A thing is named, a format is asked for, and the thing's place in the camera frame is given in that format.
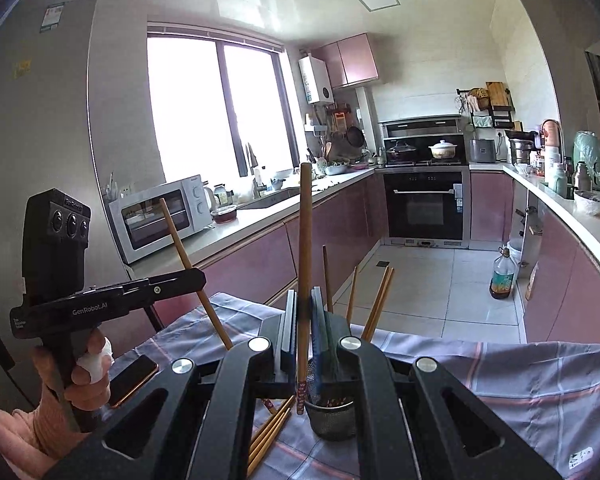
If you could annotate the pale green bottle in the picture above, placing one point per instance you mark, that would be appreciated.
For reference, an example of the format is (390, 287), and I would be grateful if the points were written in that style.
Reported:
(561, 180)

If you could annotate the steel kitchen sink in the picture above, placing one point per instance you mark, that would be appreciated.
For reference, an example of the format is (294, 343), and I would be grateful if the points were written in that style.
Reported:
(270, 200)

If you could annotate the hanging frying pan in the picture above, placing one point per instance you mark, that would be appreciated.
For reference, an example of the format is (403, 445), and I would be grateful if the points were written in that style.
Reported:
(355, 136)

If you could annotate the steel faucet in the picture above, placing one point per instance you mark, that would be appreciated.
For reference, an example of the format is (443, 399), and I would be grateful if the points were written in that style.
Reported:
(257, 182)

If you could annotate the steel stove hood unit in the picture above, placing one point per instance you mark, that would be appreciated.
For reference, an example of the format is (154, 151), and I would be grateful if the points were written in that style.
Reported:
(420, 127)

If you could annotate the person's left hand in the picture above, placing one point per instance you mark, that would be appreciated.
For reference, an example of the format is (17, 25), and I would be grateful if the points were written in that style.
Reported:
(92, 395)

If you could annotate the white bucket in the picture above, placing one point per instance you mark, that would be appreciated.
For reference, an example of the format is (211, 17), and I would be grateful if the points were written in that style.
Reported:
(515, 252)

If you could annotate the white bowl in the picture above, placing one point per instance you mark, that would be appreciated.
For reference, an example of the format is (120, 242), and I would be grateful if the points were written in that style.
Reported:
(592, 204)

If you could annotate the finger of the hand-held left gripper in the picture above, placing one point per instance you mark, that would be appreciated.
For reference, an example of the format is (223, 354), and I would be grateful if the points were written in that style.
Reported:
(180, 280)

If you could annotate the white casserole pot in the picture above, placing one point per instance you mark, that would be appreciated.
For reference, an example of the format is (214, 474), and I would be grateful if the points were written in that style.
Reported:
(443, 151)

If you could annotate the white microwave oven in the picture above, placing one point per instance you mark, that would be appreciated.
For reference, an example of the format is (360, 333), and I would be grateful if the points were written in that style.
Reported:
(155, 215)

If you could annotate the green appliance under plastic cover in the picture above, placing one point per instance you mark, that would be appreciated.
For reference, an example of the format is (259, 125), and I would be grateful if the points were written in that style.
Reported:
(592, 155)

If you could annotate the bundle of wooden chopsticks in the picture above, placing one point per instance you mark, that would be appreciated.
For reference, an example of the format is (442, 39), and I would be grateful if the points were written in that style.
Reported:
(379, 300)

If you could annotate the steel vacuum flask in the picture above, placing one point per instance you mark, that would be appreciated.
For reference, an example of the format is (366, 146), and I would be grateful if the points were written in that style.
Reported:
(581, 177)

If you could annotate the black built-in oven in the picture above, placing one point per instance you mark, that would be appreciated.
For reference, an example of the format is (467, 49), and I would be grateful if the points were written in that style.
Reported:
(425, 210)

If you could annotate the pink kettle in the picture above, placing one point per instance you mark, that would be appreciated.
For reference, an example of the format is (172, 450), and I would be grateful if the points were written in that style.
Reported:
(551, 135)

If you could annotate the black smartphone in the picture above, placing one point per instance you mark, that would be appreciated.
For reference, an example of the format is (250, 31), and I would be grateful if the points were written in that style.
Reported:
(132, 380)

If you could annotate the grey checked tablecloth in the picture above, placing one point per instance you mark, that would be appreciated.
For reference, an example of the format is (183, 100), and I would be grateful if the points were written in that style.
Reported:
(505, 400)

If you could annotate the red glass bowl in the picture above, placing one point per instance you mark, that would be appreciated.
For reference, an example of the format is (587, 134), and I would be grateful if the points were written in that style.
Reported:
(224, 215)

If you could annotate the plastic oil bottle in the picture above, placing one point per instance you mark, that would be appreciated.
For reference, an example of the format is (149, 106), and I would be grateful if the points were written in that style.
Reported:
(502, 277)

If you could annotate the grey refrigerator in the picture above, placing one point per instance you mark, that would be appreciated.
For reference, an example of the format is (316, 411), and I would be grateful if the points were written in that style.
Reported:
(40, 125)

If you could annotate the pink kitchen base cabinet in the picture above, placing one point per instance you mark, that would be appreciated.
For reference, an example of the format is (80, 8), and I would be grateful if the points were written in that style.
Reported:
(250, 265)
(555, 270)

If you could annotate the person's left forearm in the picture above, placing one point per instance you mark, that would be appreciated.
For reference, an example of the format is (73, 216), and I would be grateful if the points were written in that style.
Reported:
(5, 435)

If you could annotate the steel stock pot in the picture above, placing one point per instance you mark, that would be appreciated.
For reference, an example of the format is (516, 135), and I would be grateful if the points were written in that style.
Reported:
(521, 152)

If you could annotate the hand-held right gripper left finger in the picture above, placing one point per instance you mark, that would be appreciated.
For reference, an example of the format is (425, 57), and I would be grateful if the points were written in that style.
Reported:
(290, 335)

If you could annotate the wooden cutting board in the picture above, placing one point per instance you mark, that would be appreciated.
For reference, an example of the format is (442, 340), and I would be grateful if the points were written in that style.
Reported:
(498, 95)

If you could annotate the black mesh utensil holder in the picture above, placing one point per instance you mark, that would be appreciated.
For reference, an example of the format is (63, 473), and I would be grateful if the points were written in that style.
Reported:
(330, 422)

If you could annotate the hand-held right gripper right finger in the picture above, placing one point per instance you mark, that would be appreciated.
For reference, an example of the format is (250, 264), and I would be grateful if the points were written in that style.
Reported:
(320, 340)

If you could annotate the white bottle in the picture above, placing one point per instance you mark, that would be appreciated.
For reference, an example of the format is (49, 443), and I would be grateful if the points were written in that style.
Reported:
(551, 162)

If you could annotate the black pot with glass lid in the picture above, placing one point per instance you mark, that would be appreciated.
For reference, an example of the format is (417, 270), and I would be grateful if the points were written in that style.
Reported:
(401, 152)

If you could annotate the pink wall cabinet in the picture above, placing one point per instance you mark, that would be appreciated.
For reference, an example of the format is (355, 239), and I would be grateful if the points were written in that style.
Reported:
(352, 60)

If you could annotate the single wooden chopstick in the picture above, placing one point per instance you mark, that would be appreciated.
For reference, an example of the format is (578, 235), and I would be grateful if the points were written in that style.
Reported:
(305, 235)
(180, 252)

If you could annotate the kitchen window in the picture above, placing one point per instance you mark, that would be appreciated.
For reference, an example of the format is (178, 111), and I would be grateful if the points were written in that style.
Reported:
(190, 110)

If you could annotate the black wall rack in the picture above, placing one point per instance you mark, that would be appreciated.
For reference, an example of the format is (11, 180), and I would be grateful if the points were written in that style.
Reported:
(500, 117)

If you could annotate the steel bowl of vegetables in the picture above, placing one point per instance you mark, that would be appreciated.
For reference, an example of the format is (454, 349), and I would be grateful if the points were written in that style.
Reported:
(336, 169)

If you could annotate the white wall water heater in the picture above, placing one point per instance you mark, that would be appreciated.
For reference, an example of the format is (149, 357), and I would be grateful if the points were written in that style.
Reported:
(316, 80)

